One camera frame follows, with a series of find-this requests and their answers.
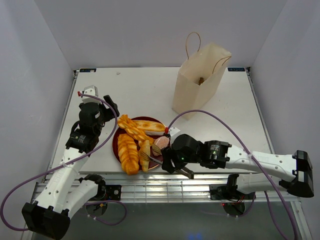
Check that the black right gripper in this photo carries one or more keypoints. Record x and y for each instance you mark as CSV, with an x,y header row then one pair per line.
x,y
168,153

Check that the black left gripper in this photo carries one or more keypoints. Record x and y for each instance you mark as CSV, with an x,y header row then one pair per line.
x,y
109,113

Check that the pink sugared bun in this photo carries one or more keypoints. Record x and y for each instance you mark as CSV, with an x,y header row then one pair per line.
x,y
159,144

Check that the metal tongs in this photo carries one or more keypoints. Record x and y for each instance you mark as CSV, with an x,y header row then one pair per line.
x,y
180,168

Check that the small pale baguette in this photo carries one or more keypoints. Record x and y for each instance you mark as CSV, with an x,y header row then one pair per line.
x,y
144,155

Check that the round orange bread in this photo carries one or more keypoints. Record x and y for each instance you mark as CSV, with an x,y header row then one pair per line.
x,y
200,81

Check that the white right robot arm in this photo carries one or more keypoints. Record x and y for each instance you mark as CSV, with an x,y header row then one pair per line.
x,y
292,172

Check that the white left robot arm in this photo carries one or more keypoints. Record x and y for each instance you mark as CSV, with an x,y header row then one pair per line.
x,y
51,212

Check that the beige paper bag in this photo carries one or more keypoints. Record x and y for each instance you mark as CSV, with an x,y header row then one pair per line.
x,y
199,76

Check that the twisted orange pastry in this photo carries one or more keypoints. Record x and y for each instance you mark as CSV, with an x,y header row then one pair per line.
x,y
127,124

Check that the dark red round plate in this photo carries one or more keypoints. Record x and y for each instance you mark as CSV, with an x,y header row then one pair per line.
x,y
120,131

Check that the long white baguette roll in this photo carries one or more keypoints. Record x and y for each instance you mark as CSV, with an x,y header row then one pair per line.
x,y
151,128

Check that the braided orange danish pastry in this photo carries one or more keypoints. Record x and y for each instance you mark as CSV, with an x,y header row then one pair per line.
x,y
128,154

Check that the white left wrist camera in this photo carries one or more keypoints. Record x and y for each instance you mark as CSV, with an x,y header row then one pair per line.
x,y
90,93

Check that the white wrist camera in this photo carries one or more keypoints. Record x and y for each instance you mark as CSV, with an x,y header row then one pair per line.
x,y
171,131
90,93

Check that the aluminium table front rail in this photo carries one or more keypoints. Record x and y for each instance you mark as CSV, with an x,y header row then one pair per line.
x,y
164,188

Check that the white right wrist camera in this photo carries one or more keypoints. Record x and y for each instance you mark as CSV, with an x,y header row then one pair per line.
x,y
171,131

